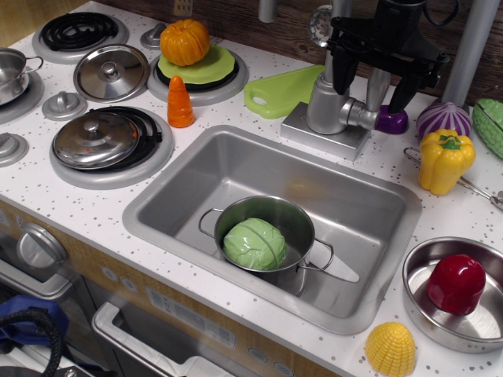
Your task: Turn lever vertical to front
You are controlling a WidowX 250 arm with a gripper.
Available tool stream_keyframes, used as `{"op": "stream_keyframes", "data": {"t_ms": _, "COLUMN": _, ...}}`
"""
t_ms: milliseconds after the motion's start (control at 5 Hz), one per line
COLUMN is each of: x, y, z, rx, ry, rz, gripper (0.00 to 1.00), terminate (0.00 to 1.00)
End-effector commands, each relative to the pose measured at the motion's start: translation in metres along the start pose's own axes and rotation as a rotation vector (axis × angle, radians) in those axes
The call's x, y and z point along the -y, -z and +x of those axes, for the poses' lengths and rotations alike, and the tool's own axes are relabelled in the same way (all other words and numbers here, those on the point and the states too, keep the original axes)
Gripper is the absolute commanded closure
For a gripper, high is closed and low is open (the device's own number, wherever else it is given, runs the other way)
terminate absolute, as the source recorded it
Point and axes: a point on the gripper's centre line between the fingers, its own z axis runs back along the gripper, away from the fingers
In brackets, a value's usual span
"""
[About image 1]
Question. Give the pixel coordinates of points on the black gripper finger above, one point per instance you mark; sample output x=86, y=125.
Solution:
x=403, y=94
x=344, y=68

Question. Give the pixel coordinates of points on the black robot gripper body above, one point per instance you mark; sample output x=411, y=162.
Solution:
x=391, y=41

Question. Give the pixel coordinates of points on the grey vertical pole right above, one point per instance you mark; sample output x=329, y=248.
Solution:
x=469, y=51

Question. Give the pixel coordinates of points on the purple toy eggplant piece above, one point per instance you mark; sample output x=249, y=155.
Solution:
x=394, y=124

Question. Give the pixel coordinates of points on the clear crystal knob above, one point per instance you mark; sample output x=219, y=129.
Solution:
x=319, y=27

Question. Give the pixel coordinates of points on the purple toy onion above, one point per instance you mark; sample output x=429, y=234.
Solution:
x=446, y=116

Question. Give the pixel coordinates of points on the silver toy faucet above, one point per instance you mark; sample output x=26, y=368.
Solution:
x=331, y=122

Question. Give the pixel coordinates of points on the green cutting board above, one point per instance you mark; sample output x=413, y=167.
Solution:
x=277, y=96

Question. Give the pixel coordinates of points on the yellow toy bell pepper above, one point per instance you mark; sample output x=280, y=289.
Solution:
x=444, y=157

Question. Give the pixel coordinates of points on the green toy bitter gourd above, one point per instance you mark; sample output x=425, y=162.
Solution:
x=487, y=120

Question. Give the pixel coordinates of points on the grey pole top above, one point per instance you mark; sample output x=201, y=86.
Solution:
x=267, y=11

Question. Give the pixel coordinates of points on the burner under green plate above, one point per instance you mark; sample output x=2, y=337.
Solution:
x=208, y=97

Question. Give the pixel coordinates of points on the green round plate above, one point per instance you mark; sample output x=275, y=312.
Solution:
x=215, y=66

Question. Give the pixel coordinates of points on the metal tongs utensil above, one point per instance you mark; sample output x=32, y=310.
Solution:
x=496, y=200

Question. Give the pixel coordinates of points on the grey toy sink basin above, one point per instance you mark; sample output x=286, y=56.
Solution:
x=350, y=229

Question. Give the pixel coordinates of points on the orange toy pumpkin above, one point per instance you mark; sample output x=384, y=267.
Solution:
x=185, y=42

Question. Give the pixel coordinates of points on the orange toy carrot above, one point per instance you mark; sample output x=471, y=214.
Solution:
x=179, y=106

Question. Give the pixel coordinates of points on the grey stove knob top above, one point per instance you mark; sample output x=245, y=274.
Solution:
x=151, y=38

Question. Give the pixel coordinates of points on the grey stove knob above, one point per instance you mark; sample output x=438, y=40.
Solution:
x=13, y=149
x=64, y=106
x=151, y=38

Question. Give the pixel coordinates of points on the green toy cabbage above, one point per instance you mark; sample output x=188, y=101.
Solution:
x=255, y=244

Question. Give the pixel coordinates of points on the red toy pepper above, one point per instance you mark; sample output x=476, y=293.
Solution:
x=456, y=284

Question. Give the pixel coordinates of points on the steel lid upper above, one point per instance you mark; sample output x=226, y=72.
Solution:
x=111, y=73

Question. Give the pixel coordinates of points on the burner front with lid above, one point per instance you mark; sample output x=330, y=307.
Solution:
x=133, y=170

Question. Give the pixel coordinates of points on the steel round pan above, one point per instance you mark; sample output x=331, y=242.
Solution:
x=477, y=332

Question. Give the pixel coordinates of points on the yellow toy corn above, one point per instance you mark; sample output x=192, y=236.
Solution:
x=391, y=350

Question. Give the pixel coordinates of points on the steel lid on burner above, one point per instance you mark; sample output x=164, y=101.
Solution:
x=96, y=140

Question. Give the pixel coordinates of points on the black coil burner back left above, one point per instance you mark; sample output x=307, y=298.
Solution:
x=68, y=38

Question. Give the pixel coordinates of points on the grey stove knob middle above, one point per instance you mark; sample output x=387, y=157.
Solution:
x=64, y=106

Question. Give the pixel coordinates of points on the burner far left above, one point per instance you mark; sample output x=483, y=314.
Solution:
x=25, y=102

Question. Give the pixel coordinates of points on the small steel pot left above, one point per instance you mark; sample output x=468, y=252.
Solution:
x=14, y=73

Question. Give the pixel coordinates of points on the grey stove knob left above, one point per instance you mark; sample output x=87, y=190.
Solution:
x=13, y=149

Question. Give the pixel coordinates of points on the grey oven dial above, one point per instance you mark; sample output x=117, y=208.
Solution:
x=38, y=248

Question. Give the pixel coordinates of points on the blue clamp object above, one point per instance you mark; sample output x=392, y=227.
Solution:
x=27, y=320

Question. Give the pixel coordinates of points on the steel pot with handles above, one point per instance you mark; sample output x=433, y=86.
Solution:
x=304, y=250

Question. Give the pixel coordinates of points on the oven door handle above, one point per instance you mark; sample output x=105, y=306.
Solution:
x=56, y=288

